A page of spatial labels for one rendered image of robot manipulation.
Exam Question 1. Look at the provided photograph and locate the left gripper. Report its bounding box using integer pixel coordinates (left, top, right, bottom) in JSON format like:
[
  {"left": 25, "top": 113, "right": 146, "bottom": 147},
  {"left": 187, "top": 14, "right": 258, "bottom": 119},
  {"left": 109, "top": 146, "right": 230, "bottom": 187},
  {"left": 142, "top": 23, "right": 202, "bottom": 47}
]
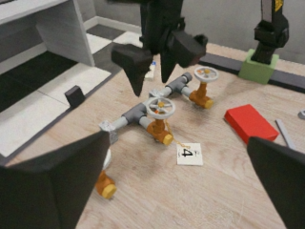
[{"left": 111, "top": 2, "right": 186, "bottom": 96}]

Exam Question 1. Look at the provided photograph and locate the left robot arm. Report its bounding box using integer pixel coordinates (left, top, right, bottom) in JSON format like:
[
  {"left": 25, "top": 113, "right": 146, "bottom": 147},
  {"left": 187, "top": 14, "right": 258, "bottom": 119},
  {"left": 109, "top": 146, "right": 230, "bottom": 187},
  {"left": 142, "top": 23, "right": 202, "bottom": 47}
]
[{"left": 109, "top": 0, "right": 290, "bottom": 68}]

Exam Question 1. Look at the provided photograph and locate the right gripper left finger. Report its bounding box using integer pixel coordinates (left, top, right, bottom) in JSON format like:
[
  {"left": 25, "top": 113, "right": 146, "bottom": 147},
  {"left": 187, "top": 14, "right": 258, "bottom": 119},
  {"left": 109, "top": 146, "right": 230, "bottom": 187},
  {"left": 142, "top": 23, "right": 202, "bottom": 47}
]
[{"left": 0, "top": 130, "right": 110, "bottom": 229}]

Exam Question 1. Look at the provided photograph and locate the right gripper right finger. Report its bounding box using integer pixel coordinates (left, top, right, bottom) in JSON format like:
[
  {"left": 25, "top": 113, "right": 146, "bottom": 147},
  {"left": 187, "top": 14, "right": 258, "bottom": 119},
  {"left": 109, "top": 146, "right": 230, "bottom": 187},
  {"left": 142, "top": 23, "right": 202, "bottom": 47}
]
[{"left": 246, "top": 135, "right": 305, "bottom": 229}]

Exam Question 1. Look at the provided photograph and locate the black diagonal bar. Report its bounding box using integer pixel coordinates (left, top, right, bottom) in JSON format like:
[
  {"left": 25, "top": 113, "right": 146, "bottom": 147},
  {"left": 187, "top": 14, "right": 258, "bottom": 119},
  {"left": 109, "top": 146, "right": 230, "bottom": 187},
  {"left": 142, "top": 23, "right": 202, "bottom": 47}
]
[{"left": 140, "top": 3, "right": 148, "bottom": 34}]

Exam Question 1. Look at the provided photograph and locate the red rectangular block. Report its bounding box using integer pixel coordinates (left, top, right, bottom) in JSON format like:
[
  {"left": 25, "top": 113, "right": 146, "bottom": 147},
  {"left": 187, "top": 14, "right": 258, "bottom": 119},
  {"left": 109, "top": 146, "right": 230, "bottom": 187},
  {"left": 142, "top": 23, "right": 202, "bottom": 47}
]
[{"left": 224, "top": 104, "right": 279, "bottom": 145}]

